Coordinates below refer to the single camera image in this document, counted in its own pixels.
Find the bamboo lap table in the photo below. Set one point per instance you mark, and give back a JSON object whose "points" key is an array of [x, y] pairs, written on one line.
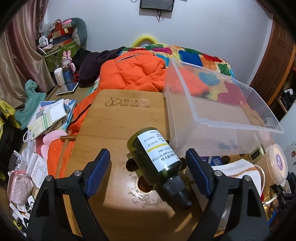
{"points": [[123, 211]]}

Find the blue foil packet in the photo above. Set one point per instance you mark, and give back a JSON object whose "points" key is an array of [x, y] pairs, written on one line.
{"points": [[212, 160]]}

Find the colourful patchwork quilt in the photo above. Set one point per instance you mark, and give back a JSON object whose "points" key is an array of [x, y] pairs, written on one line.
{"points": [[203, 62]]}

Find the white drawstring pouch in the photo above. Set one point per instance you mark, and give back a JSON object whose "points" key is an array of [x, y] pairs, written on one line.
{"points": [[242, 167]]}

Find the teal dinosaur plush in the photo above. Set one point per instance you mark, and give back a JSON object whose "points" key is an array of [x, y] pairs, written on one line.
{"points": [[23, 116]]}

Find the pink curtain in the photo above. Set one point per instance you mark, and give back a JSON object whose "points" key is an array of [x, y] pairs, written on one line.
{"points": [[20, 60]]}

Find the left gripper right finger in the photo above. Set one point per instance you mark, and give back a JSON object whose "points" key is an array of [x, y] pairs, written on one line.
{"points": [[234, 210]]}

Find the wall mounted monitor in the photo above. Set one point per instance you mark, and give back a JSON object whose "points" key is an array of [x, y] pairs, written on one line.
{"points": [[159, 5]]}

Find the white cylinder bottle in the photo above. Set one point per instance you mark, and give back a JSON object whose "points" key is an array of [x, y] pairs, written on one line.
{"points": [[59, 76]]}

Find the pink bunny figure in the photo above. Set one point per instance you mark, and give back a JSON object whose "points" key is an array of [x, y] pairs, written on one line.
{"points": [[67, 60]]}

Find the dark purple clothing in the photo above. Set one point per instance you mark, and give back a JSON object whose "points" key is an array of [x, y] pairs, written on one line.
{"points": [[89, 68]]}

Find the wooden door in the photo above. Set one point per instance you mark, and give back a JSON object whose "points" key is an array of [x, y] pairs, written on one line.
{"points": [[275, 65]]}

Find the blue thermos bottle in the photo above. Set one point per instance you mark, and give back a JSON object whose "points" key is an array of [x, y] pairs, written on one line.
{"points": [[68, 75]]}

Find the clear plastic storage bin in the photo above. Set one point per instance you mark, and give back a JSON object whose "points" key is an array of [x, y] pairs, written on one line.
{"points": [[215, 114]]}

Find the stack of papers and booklets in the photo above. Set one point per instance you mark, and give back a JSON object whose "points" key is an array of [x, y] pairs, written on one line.
{"points": [[49, 116]]}

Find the orange puffer jacket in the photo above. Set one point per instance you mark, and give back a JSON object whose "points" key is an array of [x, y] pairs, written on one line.
{"points": [[138, 70]]}

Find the green glass pump bottle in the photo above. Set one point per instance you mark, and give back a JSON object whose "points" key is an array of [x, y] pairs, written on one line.
{"points": [[159, 164]]}

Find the green storage box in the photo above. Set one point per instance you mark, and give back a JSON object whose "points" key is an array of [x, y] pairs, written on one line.
{"points": [[54, 57]]}

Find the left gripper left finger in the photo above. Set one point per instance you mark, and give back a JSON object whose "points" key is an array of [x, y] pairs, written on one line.
{"points": [[49, 220]]}

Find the round cotton pad container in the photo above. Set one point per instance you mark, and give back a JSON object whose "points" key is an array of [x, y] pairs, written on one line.
{"points": [[276, 163]]}

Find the tablet on desk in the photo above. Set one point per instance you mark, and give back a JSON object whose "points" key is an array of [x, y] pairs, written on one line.
{"points": [[67, 88]]}

